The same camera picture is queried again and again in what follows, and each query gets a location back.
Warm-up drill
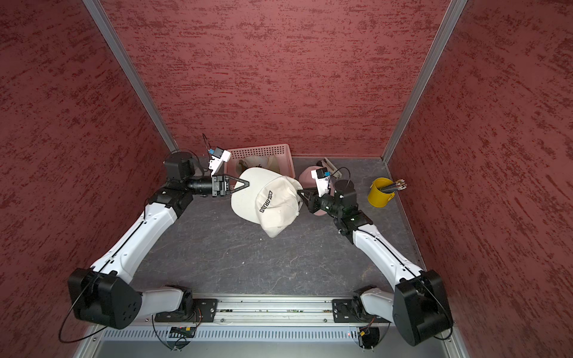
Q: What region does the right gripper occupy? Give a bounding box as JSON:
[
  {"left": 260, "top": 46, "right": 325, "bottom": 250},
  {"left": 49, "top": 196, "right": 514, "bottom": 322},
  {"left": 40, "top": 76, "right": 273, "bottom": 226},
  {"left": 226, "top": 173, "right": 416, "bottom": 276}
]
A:
[{"left": 298, "top": 185, "right": 343, "bottom": 216}]

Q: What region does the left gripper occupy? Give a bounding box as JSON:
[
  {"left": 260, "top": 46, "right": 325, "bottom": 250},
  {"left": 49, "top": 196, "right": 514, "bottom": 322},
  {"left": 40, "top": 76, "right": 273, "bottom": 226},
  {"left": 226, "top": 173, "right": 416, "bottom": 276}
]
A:
[{"left": 185, "top": 172, "right": 249, "bottom": 198}]

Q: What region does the pink baseball cap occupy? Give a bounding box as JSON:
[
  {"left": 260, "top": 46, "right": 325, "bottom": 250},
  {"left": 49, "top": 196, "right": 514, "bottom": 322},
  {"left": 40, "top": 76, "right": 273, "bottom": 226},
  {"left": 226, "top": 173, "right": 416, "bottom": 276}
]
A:
[{"left": 298, "top": 166, "right": 319, "bottom": 189}]

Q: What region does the cream baseball cap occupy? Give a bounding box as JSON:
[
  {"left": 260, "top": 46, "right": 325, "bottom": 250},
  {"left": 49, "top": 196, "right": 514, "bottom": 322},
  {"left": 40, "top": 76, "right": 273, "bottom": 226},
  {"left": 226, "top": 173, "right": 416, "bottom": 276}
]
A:
[{"left": 231, "top": 167, "right": 302, "bottom": 238}]

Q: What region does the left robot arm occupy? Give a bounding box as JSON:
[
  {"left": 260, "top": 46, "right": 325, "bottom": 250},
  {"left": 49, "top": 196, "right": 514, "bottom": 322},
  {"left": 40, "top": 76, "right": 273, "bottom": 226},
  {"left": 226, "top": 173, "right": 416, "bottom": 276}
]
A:
[{"left": 68, "top": 148, "right": 236, "bottom": 330}]

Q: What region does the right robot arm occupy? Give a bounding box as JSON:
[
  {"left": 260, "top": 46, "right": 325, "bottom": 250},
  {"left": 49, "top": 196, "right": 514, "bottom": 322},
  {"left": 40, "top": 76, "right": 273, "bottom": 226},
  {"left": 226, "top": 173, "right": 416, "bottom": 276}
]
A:
[{"left": 298, "top": 180, "right": 454, "bottom": 346}]

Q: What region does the beige cap in basket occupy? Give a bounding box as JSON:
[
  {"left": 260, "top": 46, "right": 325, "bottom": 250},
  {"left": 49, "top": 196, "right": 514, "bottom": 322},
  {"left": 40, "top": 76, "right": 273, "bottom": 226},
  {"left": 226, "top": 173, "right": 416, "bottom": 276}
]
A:
[{"left": 236, "top": 156, "right": 281, "bottom": 175}]

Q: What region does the pink perforated plastic basket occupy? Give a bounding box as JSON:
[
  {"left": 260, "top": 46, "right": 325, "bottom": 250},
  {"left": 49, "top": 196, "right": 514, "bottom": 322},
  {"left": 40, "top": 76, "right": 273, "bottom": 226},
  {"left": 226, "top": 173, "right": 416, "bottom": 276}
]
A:
[{"left": 224, "top": 144, "right": 295, "bottom": 178}]

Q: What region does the yellow pencil cup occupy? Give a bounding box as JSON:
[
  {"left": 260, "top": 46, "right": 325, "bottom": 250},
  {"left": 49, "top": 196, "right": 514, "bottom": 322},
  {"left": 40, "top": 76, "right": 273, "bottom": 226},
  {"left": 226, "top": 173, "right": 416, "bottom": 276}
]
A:
[{"left": 367, "top": 178, "right": 395, "bottom": 208}]

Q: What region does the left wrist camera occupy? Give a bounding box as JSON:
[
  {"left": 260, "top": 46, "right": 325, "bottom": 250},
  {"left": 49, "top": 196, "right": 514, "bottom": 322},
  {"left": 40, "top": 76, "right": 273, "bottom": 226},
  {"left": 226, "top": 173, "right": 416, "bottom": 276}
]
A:
[{"left": 208, "top": 147, "right": 231, "bottom": 176}]

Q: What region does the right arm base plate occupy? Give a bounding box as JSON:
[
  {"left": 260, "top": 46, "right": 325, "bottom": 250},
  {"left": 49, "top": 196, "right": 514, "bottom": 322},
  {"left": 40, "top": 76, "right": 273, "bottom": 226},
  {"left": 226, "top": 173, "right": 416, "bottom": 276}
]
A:
[{"left": 331, "top": 298, "right": 388, "bottom": 325}]

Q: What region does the aluminium front rail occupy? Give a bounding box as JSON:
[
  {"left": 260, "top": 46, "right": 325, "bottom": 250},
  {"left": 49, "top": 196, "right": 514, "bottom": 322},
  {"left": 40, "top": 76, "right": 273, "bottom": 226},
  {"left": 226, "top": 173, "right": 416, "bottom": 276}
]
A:
[{"left": 91, "top": 294, "right": 458, "bottom": 327}]

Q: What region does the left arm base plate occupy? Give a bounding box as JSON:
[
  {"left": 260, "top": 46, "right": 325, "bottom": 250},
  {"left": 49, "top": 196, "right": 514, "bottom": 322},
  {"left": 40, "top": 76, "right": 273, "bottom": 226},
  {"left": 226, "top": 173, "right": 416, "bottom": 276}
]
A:
[{"left": 155, "top": 298, "right": 219, "bottom": 323}]

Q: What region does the left corner aluminium post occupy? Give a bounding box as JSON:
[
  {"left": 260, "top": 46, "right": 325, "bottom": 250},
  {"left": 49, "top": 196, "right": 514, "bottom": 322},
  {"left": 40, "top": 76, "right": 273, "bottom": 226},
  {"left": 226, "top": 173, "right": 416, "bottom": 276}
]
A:
[{"left": 82, "top": 0, "right": 179, "bottom": 152}]

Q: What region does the corner aluminium post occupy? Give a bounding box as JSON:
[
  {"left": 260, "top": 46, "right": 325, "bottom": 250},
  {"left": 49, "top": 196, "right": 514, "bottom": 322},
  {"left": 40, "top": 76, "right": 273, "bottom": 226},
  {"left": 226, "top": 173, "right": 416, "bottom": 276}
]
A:
[
  {"left": 381, "top": 0, "right": 467, "bottom": 166},
  {"left": 82, "top": 0, "right": 179, "bottom": 152}
]

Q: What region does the right corner aluminium post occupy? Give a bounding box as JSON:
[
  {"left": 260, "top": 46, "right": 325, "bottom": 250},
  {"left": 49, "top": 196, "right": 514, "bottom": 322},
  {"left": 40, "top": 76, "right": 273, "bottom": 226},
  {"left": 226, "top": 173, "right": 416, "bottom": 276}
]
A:
[{"left": 381, "top": 0, "right": 467, "bottom": 166}]

